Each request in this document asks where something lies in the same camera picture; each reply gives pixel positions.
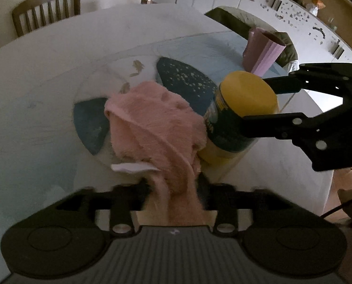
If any white cabinet with stickers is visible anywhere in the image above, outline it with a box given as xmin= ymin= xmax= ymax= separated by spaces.
xmin=151 ymin=0 xmax=352 ymax=63

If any pink ribbed cup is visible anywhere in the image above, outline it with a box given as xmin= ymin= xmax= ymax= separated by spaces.
xmin=243 ymin=28 xmax=286 ymax=77

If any pink fluffy towel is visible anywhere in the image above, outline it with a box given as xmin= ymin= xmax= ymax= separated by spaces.
xmin=105 ymin=81 xmax=207 ymax=226

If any green padded chair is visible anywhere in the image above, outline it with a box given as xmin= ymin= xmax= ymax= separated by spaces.
xmin=204 ymin=5 xmax=299 ymax=73

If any round fish pattern placemat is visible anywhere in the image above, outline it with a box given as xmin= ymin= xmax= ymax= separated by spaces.
xmin=73 ymin=55 xmax=217 ymax=165

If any brown wooden chair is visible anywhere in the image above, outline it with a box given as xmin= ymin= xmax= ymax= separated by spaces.
xmin=12 ymin=0 xmax=81 ymax=37

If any yellow lidded jar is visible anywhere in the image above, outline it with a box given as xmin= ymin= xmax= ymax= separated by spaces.
xmin=198 ymin=71 xmax=279 ymax=165

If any black cable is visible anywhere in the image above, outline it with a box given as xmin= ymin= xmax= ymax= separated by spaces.
xmin=320 ymin=194 xmax=352 ymax=218

